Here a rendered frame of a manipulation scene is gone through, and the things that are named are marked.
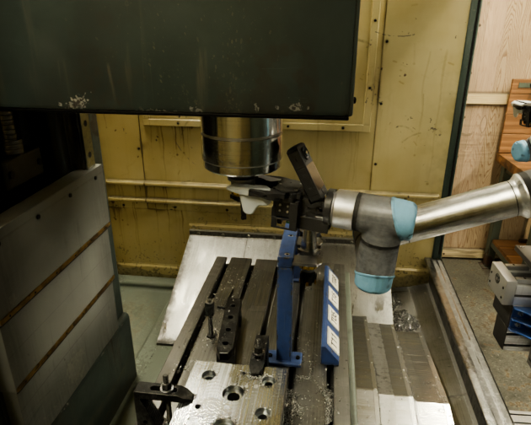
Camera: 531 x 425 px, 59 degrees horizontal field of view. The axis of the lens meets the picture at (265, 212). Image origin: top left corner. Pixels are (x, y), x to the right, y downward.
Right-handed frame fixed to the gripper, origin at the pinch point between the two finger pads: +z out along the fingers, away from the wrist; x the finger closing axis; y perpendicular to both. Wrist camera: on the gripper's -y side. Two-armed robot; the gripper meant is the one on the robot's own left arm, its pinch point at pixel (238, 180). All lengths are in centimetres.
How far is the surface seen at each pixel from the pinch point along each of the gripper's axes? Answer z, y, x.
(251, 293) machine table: 12, 57, 45
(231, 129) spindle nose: -1.6, -12.5, -8.0
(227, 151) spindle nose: -1.0, -8.4, -8.0
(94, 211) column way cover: 43.0, 18.1, 7.8
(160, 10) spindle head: 8.1, -31.4, -14.5
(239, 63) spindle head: -4.4, -24.2, -11.9
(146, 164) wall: 78, 33, 86
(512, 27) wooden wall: -76, -30, 282
